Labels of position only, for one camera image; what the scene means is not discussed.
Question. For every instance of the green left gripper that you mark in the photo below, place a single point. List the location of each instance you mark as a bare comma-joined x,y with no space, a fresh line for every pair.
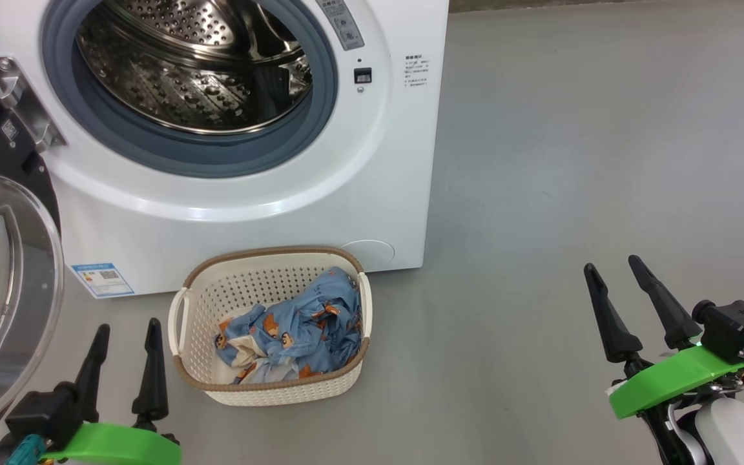
113,449

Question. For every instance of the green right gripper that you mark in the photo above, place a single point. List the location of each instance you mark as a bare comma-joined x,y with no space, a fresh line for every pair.
669,381

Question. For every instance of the white thin garment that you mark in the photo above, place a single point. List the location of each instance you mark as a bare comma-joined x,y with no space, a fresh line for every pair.
246,363

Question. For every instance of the blue bear print garment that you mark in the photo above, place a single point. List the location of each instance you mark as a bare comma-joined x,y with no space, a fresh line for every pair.
307,329

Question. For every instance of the cream perforated laundry basket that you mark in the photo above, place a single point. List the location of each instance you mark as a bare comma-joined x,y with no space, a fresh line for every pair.
262,284

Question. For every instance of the grey rubber door gasket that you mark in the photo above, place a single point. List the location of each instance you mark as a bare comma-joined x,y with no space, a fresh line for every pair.
172,158

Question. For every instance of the silver metal door hinge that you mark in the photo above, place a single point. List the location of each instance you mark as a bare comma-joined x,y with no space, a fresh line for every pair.
23,106

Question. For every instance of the white front-load washing machine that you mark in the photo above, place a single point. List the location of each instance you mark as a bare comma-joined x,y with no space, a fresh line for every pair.
378,194

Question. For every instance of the black door latch slot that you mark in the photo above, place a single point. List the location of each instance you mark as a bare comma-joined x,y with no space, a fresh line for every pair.
363,75

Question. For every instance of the blue energy label sticker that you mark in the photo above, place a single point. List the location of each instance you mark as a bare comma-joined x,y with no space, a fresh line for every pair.
102,279

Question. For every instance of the round white filter cover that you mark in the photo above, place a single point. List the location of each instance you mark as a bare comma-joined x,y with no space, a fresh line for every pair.
369,255

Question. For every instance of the grey warning sticker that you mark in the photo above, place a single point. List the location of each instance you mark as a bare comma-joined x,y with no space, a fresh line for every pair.
343,26

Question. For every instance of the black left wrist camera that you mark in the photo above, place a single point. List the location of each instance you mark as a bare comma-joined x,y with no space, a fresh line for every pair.
39,413

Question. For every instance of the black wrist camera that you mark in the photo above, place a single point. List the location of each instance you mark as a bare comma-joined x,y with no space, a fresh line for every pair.
39,413
733,326

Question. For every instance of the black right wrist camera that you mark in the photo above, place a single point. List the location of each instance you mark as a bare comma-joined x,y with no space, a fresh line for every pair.
733,326

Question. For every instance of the teal left camera connector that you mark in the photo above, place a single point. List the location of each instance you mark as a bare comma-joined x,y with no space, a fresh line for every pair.
23,452

